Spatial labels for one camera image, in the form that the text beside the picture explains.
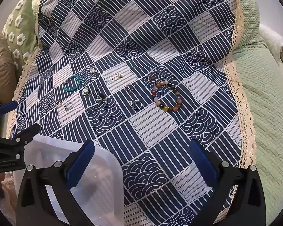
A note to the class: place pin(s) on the small pearl flower brooch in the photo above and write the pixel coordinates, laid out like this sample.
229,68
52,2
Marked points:
92,70

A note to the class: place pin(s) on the green quilted sofa cover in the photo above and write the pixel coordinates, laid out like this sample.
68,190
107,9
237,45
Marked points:
261,98

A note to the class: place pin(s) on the small gold earring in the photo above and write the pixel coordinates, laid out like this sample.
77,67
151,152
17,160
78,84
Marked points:
119,74

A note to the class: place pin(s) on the brown cushion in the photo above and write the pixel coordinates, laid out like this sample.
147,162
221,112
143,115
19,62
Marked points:
2,70

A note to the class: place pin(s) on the white fluffy cushion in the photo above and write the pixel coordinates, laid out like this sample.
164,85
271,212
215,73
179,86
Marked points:
273,40

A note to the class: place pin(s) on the green flower pillow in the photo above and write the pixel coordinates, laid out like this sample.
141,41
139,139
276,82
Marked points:
16,28

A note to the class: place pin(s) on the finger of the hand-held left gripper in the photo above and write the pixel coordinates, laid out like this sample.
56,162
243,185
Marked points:
6,106
16,141

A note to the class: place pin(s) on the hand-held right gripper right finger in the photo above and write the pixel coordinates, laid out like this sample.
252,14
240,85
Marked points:
202,163

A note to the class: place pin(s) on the silver flower pendant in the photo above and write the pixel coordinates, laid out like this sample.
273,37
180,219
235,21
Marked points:
85,91

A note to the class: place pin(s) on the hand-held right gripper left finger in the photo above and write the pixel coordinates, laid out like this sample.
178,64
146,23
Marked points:
81,167

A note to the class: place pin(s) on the blue white patterned cloth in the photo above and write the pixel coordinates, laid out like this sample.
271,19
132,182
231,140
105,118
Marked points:
141,28

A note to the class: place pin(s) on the clear plastic container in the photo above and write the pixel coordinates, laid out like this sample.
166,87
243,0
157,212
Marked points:
101,169

